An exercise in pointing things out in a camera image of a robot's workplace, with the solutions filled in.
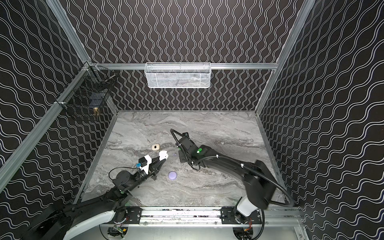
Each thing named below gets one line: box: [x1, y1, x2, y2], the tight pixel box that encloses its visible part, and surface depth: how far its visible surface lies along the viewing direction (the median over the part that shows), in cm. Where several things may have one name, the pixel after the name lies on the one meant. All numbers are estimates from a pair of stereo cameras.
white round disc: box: [159, 150, 169, 161], surface depth 74 cm
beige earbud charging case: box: [151, 144, 160, 151], surface depth 100 cm
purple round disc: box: [168, 170, 177, 181], surface depth 89 cm
